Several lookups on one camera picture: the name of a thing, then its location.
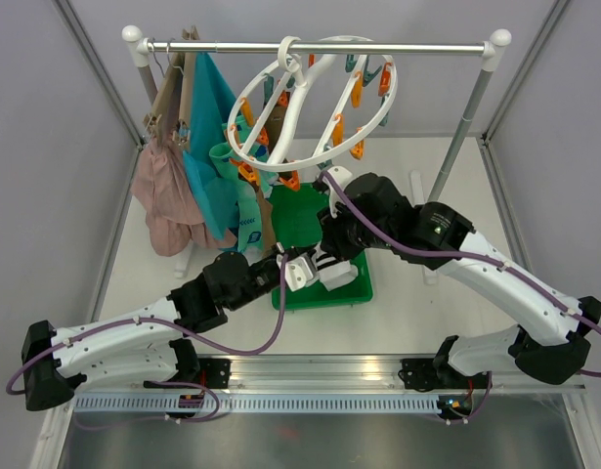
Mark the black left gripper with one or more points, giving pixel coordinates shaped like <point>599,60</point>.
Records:
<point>303,250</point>

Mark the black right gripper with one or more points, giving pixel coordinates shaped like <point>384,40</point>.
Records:
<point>332,241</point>

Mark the brown sock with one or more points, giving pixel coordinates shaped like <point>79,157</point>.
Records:
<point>273,125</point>
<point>268,232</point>

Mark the white black striped sock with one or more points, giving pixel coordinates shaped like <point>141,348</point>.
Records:
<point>333,273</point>

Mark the mint green patterned sock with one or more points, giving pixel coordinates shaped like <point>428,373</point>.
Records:
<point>249,231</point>

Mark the white round clip hanger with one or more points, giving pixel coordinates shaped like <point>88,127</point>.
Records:
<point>316,111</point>

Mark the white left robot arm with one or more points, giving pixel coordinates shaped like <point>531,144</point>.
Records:
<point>153,346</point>

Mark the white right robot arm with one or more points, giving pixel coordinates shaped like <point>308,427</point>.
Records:
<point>548,339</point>

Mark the beige wooden hanger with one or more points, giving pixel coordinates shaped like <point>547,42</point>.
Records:
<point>170,114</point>

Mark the green plastic tray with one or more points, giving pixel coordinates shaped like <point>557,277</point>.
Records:
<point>295,222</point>

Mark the orange clothes peg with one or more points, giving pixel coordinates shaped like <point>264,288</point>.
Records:
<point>249,174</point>
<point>291,180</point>

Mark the pink garment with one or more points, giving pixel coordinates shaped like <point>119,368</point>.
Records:
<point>173,217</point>

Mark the teal shirt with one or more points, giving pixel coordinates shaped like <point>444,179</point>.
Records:
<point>212,102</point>

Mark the white metal clothes rack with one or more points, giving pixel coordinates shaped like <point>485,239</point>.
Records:
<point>302,63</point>

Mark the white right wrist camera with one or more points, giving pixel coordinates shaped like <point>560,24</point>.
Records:
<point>336,179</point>

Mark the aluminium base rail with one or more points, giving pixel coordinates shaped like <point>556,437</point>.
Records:
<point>317,384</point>

